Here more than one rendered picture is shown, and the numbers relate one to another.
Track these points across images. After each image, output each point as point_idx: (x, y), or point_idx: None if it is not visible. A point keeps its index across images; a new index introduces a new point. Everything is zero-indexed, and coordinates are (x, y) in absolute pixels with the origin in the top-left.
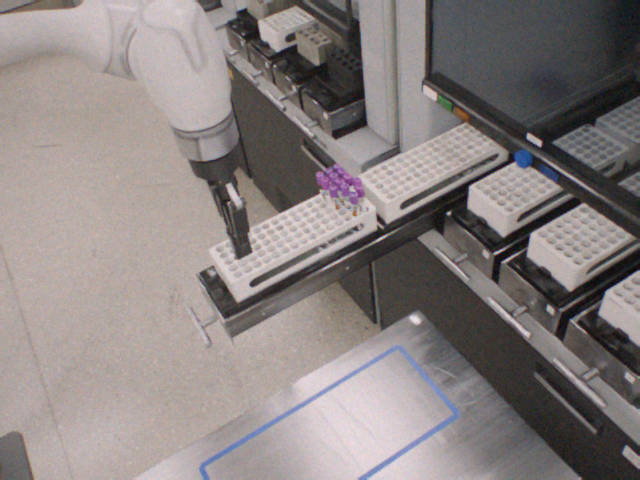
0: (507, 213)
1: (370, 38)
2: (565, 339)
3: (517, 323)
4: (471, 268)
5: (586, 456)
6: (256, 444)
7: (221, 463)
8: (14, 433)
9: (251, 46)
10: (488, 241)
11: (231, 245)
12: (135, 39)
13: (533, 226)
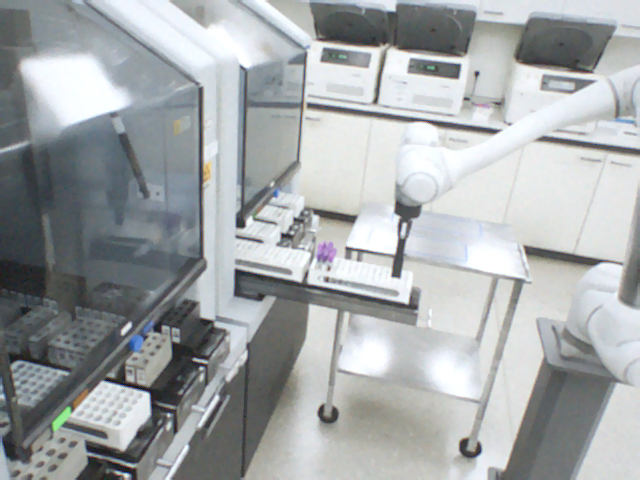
0: (278, 226)
1: (206, 251)
2: (303, 235)
3: (308, 244)
4: None
5: None
6: (442, 255)
7: (458, 258)
8: (550, 362)
9: (139, 459)
10: (288, 241)
11: (402, 270)
12: None
13: None
